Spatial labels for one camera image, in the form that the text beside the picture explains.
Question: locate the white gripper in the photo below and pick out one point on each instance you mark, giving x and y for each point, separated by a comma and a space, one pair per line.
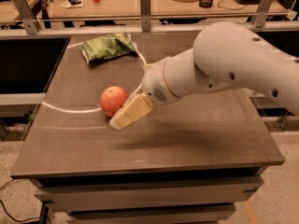
153, 82

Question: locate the red apple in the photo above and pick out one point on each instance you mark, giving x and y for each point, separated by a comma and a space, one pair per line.
112, 99

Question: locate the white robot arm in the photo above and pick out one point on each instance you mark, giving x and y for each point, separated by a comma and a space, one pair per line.
223, 56

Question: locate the green chip bag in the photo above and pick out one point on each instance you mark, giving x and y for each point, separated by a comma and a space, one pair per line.
107, 47

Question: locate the grey table with drawers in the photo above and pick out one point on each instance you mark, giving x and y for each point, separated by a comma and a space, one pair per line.
184, 163

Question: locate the black mesh pen cup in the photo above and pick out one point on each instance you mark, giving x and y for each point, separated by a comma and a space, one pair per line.
205, 3

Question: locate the wooden background desk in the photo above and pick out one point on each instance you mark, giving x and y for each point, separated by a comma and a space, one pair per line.
159, 9

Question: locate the metal railing with posts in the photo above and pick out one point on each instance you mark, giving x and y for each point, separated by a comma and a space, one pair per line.
146, 21

